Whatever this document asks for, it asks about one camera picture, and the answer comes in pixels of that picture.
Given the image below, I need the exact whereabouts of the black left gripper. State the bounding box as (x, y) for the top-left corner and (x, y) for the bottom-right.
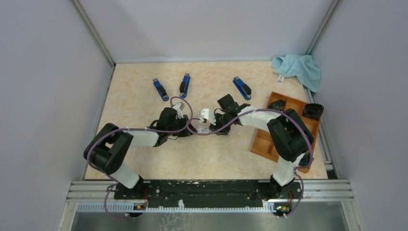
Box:
(166, 114), (197, 138)

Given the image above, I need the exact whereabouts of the red white staple box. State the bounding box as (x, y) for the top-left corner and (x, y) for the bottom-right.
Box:
(195, 126), (210, 134)

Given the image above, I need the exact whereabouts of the blue black stapler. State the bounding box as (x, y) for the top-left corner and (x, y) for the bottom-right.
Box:
(179, 73), (191, 98)
(153, 78), (169, 102)

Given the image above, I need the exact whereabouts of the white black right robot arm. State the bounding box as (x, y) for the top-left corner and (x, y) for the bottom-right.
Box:
(201, 94), (314, 198)

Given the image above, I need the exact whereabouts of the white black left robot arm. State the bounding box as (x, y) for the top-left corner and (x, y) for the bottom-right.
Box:
(83, 107), (194, 199)

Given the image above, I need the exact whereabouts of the brown wooden compartment tray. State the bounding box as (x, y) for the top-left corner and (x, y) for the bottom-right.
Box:
(250, 91), (321, 174)

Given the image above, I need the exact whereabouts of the black item in tray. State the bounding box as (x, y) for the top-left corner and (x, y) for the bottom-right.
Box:
(268, 100), (286, 112)

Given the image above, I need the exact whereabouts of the light blue cloth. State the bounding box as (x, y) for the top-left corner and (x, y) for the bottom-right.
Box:
(271, 54), (321, 93)

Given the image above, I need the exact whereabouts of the black tape roll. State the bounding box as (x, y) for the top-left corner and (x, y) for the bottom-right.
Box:
(302, 103), (324, 121)

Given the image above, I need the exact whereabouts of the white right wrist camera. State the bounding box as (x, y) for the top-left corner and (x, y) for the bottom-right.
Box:
(199, 108), (216, 125)

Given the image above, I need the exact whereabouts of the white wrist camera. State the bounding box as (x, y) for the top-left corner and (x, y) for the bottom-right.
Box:
(199, 108), (216, 125)
(172, 102), (185, 119)

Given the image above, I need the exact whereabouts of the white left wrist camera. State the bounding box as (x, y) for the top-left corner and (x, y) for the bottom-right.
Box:
(172, 102), (185, 119)

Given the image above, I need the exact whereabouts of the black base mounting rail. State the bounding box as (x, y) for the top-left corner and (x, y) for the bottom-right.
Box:
(114, 180), (302, 208)

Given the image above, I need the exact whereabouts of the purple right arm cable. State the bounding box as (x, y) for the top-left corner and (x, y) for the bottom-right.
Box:
(186, 108), (315, 219)

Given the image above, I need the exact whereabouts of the white cable duct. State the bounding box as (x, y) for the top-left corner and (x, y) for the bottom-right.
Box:
(77, 202), (289, 213)

